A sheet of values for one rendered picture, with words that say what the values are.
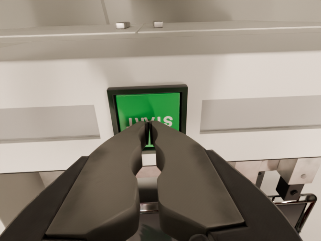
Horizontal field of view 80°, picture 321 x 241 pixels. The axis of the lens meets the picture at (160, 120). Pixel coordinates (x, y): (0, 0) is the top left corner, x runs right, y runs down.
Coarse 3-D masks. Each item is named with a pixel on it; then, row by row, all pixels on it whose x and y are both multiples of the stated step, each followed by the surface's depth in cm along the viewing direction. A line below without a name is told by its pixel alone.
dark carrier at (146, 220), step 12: (288, 204) 30; (300, 204) 30; (144, 216) 29; (156, 216) 30; (288, 216) 31; (144, 228) 31; (156, 228) 31; (132, 240) 32; (144, 240) 32; (156, 240) 33; (168, 240) 33
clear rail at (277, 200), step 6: (270, 198) 29; (276, 198) 29; (300, 198) 29; (306, 198) 29; (312, 198) 29; (144, 204) 29; (150, 204) 29; (156, 204) 29; (276, 204) 29; (282, 204) 29; (144, 210) 28; (150, 210) 28; (156, 210) 28
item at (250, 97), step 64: (0, 64) 13; (64, 64) 13; (128, 64) 13; (192, 64) 13; (256, 64) 13; (320, 64) 14; (0, 128) 15; (64, 128) 15; (192, 128) 16; (256, 128) 16; (320, 128) 16
